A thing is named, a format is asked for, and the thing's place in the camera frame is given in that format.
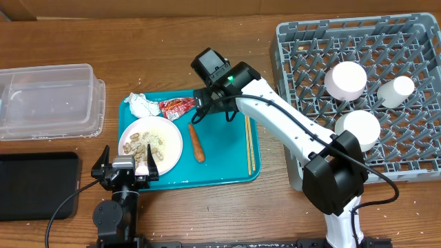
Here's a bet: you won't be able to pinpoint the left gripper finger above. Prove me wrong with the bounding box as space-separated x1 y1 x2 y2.
147 144 159 176
92 145 110 170

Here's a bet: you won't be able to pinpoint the wooden chopstick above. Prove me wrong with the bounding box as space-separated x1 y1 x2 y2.
245 116 256 172
244 116 252 175

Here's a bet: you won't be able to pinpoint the white saucer bowl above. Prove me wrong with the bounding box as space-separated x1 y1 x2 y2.
334 110 381 152

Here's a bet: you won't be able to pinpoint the white cup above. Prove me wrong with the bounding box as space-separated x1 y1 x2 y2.
377 76 415 108

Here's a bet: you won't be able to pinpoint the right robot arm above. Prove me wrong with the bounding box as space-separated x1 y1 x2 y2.
191 59 367 247

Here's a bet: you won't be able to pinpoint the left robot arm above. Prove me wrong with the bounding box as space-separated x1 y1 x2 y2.
91 146 159 248

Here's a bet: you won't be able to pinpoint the peanuts and rice scraps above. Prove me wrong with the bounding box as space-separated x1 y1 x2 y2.
123 132 165 163

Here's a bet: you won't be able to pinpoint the red snack wrapper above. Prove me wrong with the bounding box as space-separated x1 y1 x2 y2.
159 97 195 121

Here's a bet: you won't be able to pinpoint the white plate with food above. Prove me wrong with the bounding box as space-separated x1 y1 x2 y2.
118 116 183 175

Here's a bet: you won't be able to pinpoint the orange carrot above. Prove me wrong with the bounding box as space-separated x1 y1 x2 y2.
188 123 205 163

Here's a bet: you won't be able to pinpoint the teal plastic tray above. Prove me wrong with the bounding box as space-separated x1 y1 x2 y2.
118 88 262 192

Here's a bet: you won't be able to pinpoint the crumpled white tissue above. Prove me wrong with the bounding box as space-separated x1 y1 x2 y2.
124 92 161 118

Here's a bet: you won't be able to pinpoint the black plastic bin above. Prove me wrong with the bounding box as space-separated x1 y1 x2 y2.
1 152 82 221

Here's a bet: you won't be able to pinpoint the clear plastic bin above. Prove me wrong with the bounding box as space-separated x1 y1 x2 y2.
1 63 106 141

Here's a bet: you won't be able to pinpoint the cardboard backdrop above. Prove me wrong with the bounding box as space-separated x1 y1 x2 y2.
1 0 440 21

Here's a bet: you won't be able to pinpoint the grey dish rack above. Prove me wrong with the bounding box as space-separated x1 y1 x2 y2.
269 13 440 182

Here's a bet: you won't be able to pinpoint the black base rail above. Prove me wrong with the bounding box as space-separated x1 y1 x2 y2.
85 237 393 248

